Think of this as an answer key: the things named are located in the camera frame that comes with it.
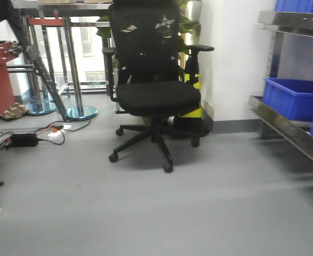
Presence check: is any black yellow traffic cone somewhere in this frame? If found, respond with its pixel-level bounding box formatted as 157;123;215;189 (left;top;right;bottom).
173;50;210;137

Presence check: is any black mesh office chair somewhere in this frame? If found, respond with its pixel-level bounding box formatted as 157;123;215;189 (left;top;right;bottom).
103;1;213;173

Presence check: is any white power strip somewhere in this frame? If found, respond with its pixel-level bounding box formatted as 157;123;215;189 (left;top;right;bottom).
47;124;72;140

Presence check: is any green potted plant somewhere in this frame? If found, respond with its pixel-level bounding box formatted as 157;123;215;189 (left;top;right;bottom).
95;0;202;70

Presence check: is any black power adapter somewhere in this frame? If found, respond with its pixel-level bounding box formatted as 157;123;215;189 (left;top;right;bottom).
10;133;38;147

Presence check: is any black tripod leg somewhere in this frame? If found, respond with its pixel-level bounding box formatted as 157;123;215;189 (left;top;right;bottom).
6;1;68;121

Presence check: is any stainless steel shelf rack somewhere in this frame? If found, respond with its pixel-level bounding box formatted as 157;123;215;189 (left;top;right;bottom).
248;11;313;161

